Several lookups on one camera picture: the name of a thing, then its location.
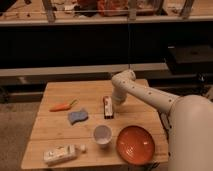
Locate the black and white eraser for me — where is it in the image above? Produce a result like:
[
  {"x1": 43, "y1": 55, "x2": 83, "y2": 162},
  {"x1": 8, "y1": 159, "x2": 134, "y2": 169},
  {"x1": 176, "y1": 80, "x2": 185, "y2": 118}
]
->
[{"x1": 103, "y1": 96, "x2": 114, "y2": 119}]

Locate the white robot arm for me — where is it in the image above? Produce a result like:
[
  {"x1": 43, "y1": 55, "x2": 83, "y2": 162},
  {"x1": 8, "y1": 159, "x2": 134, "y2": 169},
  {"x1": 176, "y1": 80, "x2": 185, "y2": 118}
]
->
[{"x1": 111, "y1": 70, "x2": 213, "y2": 171}]

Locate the orange toy carrot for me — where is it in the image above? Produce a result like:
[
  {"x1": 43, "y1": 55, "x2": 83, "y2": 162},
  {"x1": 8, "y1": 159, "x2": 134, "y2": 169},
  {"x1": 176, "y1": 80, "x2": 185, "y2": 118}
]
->
[{"x1": 49, "y1": 99, "x2": 77, "y2": 112}]

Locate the white paper cup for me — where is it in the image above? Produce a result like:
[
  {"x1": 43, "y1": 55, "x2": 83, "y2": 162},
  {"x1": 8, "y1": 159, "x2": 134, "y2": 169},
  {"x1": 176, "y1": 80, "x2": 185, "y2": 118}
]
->
[{"x1": 93, "y1": 125, "x2": 112, "y2": 148}]

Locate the orange ribbed plate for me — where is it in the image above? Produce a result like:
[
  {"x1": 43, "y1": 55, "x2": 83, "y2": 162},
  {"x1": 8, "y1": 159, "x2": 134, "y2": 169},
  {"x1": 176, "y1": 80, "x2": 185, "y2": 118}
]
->
[{"x1": 116, "y1": 125, "x2": 155, "y2": 165}]

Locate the white plastic bottle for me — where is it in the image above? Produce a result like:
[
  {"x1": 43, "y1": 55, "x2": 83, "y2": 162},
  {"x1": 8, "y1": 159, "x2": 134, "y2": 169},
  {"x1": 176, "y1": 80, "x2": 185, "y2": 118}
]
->
[{"x1": 43, "y1": 145, "x2": 87, "y2": 165}]

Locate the black box on right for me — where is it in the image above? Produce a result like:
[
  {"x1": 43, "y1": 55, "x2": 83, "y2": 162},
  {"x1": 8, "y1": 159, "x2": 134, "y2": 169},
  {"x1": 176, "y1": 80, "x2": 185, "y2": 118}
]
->
[{"x1": 165, "y1": 45, "x2": 213, "y2": 74}]

